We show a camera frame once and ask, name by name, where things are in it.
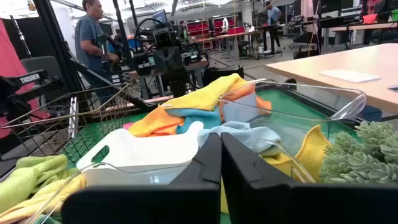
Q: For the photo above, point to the red storage bins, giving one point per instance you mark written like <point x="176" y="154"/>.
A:
<point x="199" y="28"/>

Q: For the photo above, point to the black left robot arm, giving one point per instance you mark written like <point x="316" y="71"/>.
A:
<point x="177" y="84"/>

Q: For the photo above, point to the pink microfiber towel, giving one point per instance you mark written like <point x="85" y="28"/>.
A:
<point x="128" y="126"/>

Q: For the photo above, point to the red cloth curtain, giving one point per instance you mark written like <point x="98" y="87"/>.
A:
<point x="9" y="62"/>

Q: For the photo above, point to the white paper sheet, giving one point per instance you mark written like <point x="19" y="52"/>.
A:
<point x="348" y="75"/>

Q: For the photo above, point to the pale yellow microfiber towel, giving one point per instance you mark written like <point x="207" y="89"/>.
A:
<point x="40" y="199"/>

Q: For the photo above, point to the person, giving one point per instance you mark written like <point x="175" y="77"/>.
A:
<point x="88" y="40"/>
<point x="273" y="15"/>

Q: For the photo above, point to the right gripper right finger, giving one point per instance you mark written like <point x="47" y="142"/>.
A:
<point x="264" y="202"/>

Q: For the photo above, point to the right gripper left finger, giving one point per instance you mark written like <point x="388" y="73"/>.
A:
<point x="192" y="199"/>

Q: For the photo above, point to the black metal frame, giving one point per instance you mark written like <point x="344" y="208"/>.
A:
<point x="53" y="31"/>

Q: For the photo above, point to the computer monitor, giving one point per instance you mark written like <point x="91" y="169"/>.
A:
<point x="159" y="16"/>

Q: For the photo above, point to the sage green chenille towel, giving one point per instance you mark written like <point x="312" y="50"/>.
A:
<point x="363" y="155"/>

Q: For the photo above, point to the teal microfiber towel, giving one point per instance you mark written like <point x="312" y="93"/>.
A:
<point x="199" y="118"/>

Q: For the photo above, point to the light blue microfiber towel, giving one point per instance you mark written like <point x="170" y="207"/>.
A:
<point x="242" y="133"/>

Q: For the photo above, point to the grey chair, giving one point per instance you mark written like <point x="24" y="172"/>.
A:
<point x="40" y="63"/>

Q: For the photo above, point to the lime green microfiber towel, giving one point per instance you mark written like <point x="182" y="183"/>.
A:
<point x="31" y="177"/>

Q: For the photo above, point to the beige wooden table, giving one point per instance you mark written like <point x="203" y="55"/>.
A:
<point x="342" y="59"/>

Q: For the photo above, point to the white plastic basket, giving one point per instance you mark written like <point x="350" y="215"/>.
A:
<point x="149" y="149"/>

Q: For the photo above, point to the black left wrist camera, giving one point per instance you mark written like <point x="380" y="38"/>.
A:
<point x="163" y="39"/>

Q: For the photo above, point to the yellow towel with orange trim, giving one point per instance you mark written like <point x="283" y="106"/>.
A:
<point x="312" y="149"/>

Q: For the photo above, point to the red plastic bin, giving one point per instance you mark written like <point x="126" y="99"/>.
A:
<point x="370" y="18"/>

